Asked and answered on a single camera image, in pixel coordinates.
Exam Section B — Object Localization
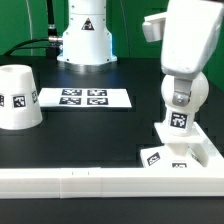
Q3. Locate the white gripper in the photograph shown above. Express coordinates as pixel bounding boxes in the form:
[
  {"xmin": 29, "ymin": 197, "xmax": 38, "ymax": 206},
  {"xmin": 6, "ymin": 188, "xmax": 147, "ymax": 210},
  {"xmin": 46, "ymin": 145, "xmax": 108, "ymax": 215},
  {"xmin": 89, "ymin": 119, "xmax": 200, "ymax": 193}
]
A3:
[{"xmin": 142, "ymin": 0, "xmax": 224, "ymax": 106}]

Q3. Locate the white lamp bulb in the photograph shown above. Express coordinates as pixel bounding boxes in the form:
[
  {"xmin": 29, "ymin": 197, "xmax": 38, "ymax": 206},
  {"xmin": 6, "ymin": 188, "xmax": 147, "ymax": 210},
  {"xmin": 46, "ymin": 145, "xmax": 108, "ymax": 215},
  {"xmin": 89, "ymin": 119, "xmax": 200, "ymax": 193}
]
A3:
[{"xmin": 161, "ymin": 72, "xmax": 209, "ymax": 136}]

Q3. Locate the white lamp base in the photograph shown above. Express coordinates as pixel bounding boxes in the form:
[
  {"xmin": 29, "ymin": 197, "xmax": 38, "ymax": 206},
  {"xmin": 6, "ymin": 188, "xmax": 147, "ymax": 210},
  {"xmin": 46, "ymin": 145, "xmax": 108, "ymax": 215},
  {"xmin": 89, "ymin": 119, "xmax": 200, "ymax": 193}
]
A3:
[{"xmin": 140, "ymin": 123, "xmax": 203, "ymax": 169}]

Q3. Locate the white lamp shade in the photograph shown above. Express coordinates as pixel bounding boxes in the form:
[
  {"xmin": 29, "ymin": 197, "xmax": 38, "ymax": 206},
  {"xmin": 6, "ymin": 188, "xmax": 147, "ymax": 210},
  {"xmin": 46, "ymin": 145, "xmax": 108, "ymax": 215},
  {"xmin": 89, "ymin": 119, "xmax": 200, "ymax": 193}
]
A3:
[{"xmin": 0, "ymin": 64, "xmax": 42, "ymax": 130}]

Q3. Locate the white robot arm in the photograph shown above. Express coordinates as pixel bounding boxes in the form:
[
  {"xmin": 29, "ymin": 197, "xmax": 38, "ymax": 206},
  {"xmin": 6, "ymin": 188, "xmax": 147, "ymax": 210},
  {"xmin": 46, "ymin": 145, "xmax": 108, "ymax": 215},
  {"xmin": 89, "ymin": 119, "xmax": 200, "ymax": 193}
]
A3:
[{"xmin": 57, "ymin": 0, "xmax": 224, "ymax": 107}]

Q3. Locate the white L-shaped fence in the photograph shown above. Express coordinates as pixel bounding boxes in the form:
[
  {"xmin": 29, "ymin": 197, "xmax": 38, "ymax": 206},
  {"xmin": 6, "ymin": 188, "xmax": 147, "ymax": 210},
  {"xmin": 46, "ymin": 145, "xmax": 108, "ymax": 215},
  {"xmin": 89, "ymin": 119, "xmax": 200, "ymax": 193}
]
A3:
[{"xmin": 0, "ymin": 124, "xmax": 224, "ymax": 199}]

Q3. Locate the white marker sheet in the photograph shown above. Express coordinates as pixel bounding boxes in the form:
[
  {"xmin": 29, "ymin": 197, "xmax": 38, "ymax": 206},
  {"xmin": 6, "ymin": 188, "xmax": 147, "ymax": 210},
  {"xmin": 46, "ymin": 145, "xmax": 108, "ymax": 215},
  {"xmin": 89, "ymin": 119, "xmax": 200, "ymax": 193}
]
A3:
[{"xmin": 39, "ymin": 88, "xmax": 132, "ymax": 108}]

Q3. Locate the black cable connector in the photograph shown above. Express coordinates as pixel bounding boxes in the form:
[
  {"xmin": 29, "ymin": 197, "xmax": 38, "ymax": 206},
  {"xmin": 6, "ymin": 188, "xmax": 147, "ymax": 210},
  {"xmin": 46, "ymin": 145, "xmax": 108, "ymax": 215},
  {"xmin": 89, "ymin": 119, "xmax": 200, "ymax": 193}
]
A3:
[{"xmin": 46, "ymin": 0, "xmax": 62, "ymax": 59}]

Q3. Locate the black cable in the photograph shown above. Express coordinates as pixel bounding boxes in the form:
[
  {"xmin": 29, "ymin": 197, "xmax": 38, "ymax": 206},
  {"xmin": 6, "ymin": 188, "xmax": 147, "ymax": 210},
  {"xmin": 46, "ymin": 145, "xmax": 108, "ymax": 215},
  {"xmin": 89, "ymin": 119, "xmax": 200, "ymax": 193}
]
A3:
[{"xmin": 2, "ymin": 38, "xmax": 51, "ymax": 57}]

